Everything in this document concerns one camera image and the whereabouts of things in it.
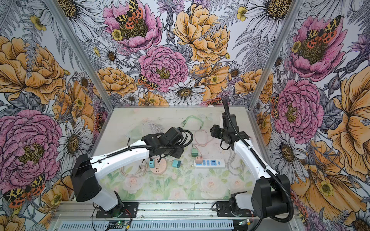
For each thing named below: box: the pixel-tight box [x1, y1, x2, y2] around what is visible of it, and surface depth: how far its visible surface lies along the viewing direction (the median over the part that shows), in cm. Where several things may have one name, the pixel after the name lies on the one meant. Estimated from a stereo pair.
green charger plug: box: [191, 147, 199, 157], surface depth 95 cm
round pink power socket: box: [150, 157, 168, 175], surface depth 88 cm
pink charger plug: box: [195, 155, 203, 164], surface depth 87 cm
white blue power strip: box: [193, 158, 226, 169], surface depth 90 cm
